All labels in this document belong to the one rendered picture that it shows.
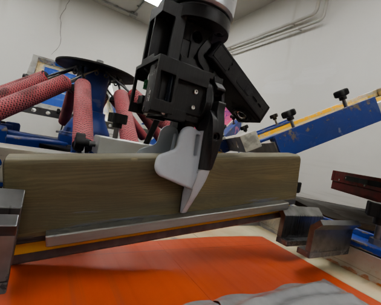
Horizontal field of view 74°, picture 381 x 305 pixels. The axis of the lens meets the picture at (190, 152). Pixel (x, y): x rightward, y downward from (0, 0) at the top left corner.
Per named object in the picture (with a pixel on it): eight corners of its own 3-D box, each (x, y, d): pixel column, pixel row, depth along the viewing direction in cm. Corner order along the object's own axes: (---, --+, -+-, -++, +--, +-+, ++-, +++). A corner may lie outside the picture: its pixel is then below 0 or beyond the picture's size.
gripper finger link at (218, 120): (181, 168, 28) (190, 94, 29) (194, 170, 29) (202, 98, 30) (205, 169, 24) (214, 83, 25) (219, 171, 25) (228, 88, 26)
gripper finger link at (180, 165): (141, 210, 25) (153, 121, 26) (190, 212, 29) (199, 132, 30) (153, 216, 23) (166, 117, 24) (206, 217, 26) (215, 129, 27)
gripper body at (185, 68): (126, 117, 29) (145, 14, 29) (188, 131, 34) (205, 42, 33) (149, 116, 23) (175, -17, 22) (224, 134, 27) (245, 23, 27)
